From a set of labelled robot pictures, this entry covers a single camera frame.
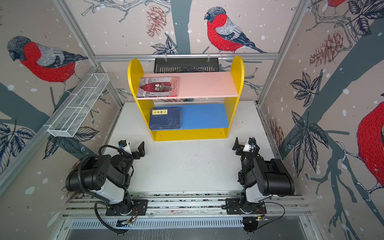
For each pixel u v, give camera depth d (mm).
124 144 745
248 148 759
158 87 715
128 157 752
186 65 946
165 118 883
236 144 802
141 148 832
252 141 726
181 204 754
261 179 461
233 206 729
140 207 731
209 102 1265
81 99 812
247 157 684
